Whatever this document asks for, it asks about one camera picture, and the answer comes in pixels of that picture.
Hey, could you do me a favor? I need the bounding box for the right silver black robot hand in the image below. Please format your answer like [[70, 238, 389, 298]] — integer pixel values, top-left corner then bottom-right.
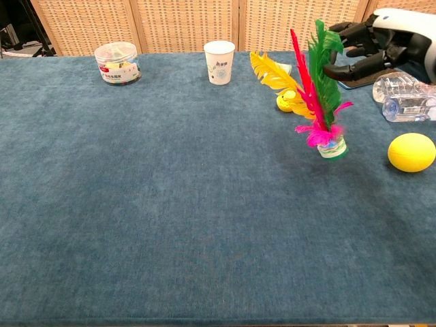
[[323, 8, 436, 84]]

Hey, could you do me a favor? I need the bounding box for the colourful feather shuttlecock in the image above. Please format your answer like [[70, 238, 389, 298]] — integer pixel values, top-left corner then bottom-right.
[[249, 19, 354, 161]]

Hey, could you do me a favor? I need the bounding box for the black tripod stand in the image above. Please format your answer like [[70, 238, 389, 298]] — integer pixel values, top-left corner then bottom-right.
[[18, 0, 57, 58]]

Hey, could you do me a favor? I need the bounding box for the clear water bottle red label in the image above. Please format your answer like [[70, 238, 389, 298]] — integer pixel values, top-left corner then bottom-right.
[[373, 72, 436, 103]]

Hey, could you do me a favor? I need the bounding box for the clear water bottle blue label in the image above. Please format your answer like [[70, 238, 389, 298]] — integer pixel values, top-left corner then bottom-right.
[[381, 94, 436, 123]]

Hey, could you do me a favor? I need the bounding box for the yellow foam ball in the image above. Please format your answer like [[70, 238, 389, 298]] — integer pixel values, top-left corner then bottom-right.
[[387, 132, 436, 173]]

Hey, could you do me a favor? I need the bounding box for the small yellow duck toy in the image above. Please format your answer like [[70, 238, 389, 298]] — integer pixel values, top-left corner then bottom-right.
[[277, 91, 296, 113]]

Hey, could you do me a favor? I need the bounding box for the white paper cup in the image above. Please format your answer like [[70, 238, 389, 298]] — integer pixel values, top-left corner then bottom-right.
[[203, 40, 236, 86]]

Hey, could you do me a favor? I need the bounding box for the wicker folding screen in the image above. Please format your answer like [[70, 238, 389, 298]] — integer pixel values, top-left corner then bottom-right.
[[30, 0, 436, 57]]

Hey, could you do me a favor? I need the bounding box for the blue table cloth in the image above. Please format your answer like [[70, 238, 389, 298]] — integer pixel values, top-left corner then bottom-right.
[[0, 46, 436, 326]]

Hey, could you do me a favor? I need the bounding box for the clear jar of colourful clips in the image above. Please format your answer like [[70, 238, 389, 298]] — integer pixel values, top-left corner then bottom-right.
[[94, 41, 142, 87]]

